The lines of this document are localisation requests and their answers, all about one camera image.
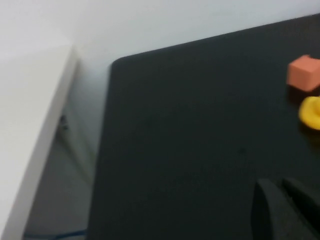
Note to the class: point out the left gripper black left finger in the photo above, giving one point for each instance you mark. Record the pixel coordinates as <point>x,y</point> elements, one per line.
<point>270,217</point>

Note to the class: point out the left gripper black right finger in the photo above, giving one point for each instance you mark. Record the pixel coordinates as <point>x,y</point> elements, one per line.
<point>307,207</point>

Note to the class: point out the yellow rubber duck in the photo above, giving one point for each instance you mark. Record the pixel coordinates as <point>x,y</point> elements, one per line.
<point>311,113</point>

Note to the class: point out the orange foam cube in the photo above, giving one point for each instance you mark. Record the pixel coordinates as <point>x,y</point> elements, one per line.
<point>302,73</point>

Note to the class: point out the white side furniture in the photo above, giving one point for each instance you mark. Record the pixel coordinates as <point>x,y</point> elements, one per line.
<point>25,112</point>

